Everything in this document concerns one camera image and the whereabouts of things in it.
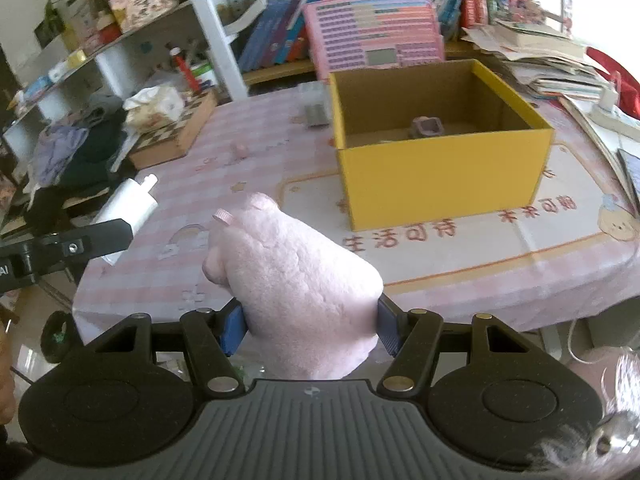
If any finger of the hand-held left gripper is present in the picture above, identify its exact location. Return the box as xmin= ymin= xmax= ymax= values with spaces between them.
xmin=35 ymin=218 xmax=134 ymax=274

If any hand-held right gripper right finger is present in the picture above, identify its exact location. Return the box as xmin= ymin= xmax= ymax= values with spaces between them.
xmin=376 ymin=294 xmax=551 ymax=394

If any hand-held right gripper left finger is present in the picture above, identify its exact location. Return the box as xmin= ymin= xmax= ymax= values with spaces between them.
xmin=87 ymin=299 xmax=247 ymax=395

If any white nozzle bottle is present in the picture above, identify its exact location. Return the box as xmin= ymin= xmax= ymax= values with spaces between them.
xmin=92 ymin=174 xmax=160 ymax=266

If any pink plush toy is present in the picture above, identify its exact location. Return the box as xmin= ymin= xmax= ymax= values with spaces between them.
xmin=202 ymin=192 xmax=385 ymax=381

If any yellow cardboard box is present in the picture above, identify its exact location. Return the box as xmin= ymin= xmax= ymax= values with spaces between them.
xmin=328 ymin=58 xmax=556 ymax=232

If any dark clothing pile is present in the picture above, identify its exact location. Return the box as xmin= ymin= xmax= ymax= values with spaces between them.
xmin=22 ymin=92 xmax=132 ymax=221

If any lavender cloth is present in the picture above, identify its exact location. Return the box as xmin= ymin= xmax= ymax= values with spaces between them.
xmin=32 ymin=125 xmax=89 ymax=186

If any wooden chessboard box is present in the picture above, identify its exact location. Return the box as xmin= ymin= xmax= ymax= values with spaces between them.
xmin=129 ymin=89 xmax=219 ymax=170

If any floral tissue pack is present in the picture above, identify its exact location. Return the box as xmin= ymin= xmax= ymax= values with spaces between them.
xmin=123 ymin=85 xmax=186 ymax=133

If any pink checked tablecloth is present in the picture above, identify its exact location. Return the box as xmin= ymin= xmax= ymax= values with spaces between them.
xmin=72 ymin=80 xmax=640 ymax=341

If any white storage shelf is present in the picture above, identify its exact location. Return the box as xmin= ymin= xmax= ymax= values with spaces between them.
xmin=0 ymin=0 xmax=201 ymax=141

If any green white tub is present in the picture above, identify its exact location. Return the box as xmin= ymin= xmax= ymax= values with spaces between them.
xmin=192 ymin=60 xmax=219 ymax=91

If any small mauve toy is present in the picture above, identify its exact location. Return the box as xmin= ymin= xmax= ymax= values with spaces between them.
xmin=410 ymin=116 xmax=445 ymax=139

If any white metal bookshelf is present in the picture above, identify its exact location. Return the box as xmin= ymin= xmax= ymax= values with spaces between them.
xmin=175 ymin=0 xmax=571 ymax=102

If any clear tape roll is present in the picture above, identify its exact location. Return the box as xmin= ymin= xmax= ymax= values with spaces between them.
xmin=299 ymin=83 xmax=330 ymax=106

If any row of children's books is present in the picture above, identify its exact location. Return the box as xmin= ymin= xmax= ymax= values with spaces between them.
xmin=237 ymin=0 xmax=468 ymax=73

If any dark notebook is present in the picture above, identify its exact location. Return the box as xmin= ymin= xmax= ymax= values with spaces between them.
xmin=617 ymin=147 xmax=640 ymax=202

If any pink learning tablet toy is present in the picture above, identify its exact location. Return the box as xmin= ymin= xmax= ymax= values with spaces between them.
xmin=302 ymin=0 xmax=447 ymax=81

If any white power strip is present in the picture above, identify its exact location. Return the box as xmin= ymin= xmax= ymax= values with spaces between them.
xmin=590 ymin=105 xmax=640 ymax=137

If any stack of papers and books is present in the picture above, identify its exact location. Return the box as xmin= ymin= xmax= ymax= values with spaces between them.
xmin=460 ymin=19 xmax=608 ymax=103

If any white charger plug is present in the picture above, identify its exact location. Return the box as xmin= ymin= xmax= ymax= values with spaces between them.
xmin=597 ymin=72 xmax=624 ymax=111

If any red bag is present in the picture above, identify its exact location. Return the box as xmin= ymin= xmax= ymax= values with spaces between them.
xmin=585 ymin=46 xmax=640 ymax=111

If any white cable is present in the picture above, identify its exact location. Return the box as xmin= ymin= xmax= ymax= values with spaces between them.
xmin=567 ymin=317 xmax=601 ymax=366

